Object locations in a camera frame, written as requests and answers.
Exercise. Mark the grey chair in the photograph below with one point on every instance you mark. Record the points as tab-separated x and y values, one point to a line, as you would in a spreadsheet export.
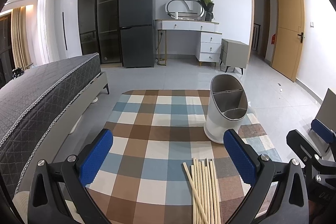
326	114

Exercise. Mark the dark grey refrigerator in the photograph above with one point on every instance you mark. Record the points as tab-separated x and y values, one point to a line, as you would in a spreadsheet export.
137	33

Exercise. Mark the plant in black wrap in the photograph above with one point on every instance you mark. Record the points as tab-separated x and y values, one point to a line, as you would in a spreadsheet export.
208	7

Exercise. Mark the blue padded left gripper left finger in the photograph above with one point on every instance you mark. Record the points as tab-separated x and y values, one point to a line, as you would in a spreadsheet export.
46	201

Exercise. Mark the yellow wooden door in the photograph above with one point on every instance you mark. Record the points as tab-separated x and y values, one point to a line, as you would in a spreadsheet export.
289	37

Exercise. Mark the grey quilted bed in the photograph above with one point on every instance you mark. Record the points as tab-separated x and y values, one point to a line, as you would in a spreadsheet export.
32	103

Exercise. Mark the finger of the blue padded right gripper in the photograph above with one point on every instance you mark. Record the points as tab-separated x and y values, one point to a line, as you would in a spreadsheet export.
326	134
301	147

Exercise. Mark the grey nightstand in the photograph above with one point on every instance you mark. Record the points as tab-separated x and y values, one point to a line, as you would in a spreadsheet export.
234	54

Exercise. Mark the oval vanity mirror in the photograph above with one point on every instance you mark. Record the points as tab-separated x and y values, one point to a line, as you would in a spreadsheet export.
187	9

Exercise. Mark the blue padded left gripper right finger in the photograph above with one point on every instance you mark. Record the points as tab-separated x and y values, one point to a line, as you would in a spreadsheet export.
278	192

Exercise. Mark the dark glass cabinet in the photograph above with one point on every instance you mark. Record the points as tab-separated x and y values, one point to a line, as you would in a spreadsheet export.
99	29

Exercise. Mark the checkered tablecloth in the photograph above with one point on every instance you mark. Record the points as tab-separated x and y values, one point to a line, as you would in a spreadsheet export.
142	179

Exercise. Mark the white grey utensil holder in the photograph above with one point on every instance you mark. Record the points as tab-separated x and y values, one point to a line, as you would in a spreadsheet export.
227	108

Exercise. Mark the white dressing desk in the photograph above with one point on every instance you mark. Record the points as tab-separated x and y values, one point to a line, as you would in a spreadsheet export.
188	38

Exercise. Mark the beige curtain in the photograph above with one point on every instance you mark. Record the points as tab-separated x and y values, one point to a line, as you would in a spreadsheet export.
19	40

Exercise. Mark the white wardrobe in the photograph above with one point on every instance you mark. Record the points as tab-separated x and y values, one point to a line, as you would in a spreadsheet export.
67	28

